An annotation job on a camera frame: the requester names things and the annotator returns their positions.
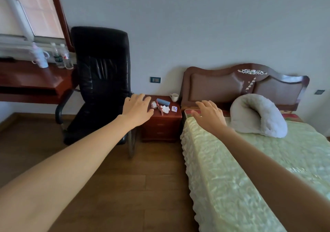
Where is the person's left hand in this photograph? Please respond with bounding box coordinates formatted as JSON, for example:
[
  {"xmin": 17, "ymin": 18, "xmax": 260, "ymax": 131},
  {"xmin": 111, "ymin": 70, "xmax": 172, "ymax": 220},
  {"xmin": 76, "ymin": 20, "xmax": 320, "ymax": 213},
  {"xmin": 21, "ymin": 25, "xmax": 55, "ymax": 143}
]
[{"xmin": 121, "ymin": 93, "xmax": 155, "ymax": 130}]

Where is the red-brown wooden nightstand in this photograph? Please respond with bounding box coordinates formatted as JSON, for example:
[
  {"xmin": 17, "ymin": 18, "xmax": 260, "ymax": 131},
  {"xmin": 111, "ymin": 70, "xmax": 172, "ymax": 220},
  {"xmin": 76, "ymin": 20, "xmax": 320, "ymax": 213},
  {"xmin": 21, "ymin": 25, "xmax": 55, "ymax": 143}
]
[{"xmin": 140, "ymin": 95, "xmax": 183, "ymax": 143}]

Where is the red-brown wooden desk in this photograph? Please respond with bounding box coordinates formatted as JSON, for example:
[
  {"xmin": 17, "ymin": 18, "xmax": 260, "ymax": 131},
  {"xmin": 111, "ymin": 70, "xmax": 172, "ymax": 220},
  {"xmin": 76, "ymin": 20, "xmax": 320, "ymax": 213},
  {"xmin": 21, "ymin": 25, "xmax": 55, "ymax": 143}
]
[{"xmin": 0, "ymin": 58, "xmax": 78, "ymax": 105}]

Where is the white folded fluffy blanket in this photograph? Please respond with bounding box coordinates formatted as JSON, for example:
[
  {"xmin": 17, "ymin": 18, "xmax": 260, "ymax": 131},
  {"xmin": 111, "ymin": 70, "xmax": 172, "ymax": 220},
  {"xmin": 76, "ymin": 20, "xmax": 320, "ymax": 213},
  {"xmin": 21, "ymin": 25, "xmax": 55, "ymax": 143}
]
[{"xmin": 229, "ymin": 94, "xmax": 288, "ymax": 138}]

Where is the light green quilted bedspread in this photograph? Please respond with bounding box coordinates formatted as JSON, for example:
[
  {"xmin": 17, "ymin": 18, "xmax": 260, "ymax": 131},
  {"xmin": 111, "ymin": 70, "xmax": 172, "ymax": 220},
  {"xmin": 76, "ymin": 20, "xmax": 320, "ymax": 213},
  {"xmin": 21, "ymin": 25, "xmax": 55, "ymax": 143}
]
[{"xmin": 180, "ymin": 110, "xmax": 330, "ymax": 232}]

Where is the clear bottle with red label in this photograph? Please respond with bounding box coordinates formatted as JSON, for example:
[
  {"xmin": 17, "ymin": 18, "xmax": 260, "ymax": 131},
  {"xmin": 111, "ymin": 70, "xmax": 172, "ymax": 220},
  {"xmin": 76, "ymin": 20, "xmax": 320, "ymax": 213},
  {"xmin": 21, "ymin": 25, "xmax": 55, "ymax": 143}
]
[{"xmin": 60, "ymin": 44, "xmax": 74, "ymax": 70}]

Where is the brown wooden window trim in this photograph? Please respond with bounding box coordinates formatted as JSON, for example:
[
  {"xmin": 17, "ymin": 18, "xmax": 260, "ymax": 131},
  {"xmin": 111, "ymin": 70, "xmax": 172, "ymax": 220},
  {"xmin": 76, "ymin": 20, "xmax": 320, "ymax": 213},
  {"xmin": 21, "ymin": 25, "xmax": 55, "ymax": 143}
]
[{"xmin": 47, "ymin": 0, "xmax": 75, "ymax": 52}]

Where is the brown padded wooden headboard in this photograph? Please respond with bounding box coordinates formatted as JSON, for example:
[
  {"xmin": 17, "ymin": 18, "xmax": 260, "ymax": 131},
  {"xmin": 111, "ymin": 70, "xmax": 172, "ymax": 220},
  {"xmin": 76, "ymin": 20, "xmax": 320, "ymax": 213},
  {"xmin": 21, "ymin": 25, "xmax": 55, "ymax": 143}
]
[{"xmin": 180, "ymin": 63, "xmax": 310, "ymax": 112}]

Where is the person's right forearm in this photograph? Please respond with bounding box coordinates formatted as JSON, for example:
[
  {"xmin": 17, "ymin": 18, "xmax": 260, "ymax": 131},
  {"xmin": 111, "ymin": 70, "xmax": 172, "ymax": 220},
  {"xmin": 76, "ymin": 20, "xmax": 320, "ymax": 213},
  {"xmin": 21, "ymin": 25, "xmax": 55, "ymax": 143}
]
[{"xmin": 219, "ymin": 126, "xmax": 330, "ymax": 232}]

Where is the person's left forearm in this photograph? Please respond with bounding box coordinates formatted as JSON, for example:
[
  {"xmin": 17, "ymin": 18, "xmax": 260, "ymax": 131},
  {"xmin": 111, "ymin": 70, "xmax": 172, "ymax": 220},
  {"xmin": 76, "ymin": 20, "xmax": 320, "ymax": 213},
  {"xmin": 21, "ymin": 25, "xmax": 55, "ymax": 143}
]
[{"xmin": 0, "ymin": 114, "xmax": 132, "ymax": 232}]

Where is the white framed window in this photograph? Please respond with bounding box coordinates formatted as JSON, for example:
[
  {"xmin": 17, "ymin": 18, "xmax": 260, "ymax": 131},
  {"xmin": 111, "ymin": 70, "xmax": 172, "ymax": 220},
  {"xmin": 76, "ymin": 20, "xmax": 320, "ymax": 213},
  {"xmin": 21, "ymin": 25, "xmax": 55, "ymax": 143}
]
[{"xmin": 0, "ymin": 0, "xmax": 65, "ymax": 44}]

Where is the clear bottle with green label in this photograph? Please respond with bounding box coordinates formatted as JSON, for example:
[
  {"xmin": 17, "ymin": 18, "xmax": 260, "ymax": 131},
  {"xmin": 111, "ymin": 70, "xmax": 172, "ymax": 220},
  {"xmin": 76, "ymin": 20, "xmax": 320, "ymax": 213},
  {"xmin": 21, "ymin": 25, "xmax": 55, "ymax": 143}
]
[{"xmin": 51, "ymin": 42, "xmax": 65, "ymax": 69}]

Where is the white thermos jug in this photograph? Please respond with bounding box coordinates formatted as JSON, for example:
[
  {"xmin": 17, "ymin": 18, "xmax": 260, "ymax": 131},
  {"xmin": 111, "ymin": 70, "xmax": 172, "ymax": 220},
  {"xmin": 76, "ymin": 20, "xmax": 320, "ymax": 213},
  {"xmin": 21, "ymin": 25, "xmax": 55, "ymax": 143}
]
[{"xmin": 31, "ymin": 42, "xmax": 50, "ymax": 69}]

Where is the black leather office chair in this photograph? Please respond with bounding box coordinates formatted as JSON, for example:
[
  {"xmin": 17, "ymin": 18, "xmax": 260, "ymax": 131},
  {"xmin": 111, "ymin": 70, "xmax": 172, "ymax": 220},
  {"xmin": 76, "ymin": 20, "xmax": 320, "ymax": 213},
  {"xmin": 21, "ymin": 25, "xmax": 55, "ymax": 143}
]
[{"xmin": 55, "ymin": 26, "xmax": 137, "ymax": 159}]

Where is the person's right hand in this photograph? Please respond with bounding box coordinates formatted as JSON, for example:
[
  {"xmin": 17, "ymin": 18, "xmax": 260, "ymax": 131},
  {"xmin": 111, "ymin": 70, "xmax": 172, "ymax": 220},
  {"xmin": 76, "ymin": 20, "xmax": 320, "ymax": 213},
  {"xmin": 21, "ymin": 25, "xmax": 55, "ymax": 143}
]
[{"xmin": 191, "ymin": 100, "xmax": 228, "ymax": 137}]

